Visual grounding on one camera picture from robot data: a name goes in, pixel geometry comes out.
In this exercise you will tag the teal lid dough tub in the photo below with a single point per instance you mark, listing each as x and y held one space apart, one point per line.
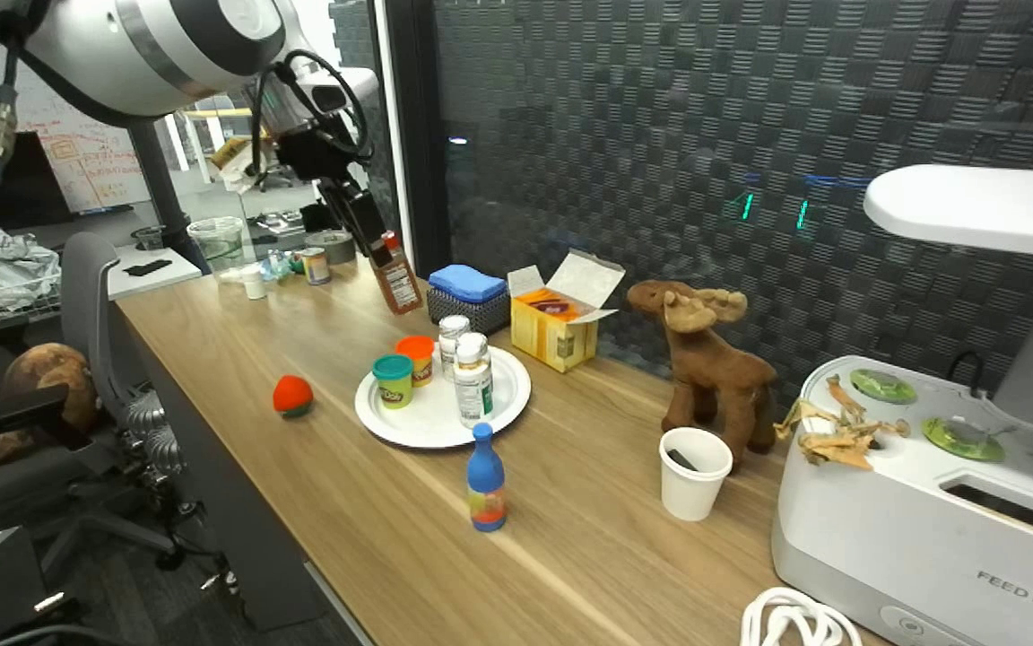
391 381

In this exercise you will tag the green planter pod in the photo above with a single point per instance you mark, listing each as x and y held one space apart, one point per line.
883 381
962 437

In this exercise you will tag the blue toy bottle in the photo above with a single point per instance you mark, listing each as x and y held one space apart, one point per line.
487 488

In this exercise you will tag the black remote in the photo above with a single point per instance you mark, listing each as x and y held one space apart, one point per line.
150 266

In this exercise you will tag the red ball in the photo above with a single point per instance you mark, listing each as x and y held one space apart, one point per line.
292 398

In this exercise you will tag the dried brown roots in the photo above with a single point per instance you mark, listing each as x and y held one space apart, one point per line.
835 433

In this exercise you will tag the black box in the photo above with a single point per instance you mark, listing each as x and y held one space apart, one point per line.
475 319

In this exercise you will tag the white foam cup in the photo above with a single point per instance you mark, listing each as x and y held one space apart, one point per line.
695 473

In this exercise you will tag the small white cup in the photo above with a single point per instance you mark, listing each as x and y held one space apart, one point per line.
253 287

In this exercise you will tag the brown plush toy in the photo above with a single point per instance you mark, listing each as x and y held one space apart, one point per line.
53 380

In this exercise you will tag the orange lid dough tub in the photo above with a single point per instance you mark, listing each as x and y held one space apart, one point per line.
418 356

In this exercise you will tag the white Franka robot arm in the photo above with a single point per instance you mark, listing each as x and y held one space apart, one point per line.
145 50

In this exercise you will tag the white planter machine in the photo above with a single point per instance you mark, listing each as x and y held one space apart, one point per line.
933 525

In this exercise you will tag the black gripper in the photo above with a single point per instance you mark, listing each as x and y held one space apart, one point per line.
322 162

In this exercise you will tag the brown spice bottle orange cap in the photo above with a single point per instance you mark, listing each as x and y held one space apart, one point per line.
398 287

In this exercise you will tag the yellow open cardboard box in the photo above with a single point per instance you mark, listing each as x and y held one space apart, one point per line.
555 336

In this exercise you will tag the white pill bottle with label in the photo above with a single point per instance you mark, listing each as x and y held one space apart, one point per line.
473 381

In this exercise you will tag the small clear bottle white cap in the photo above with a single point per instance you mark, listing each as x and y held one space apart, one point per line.
453 340

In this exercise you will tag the clear plastic container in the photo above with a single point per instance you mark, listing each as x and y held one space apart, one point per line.
219 242

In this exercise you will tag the brown moose plush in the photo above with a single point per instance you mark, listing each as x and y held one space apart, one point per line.
714 363

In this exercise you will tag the small labelled can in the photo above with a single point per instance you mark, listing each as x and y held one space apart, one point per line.
316 266

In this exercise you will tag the grey black office chair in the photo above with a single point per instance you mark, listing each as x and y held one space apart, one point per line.
89 300

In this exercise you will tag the white paper plate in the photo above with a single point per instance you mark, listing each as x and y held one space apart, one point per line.
431 417

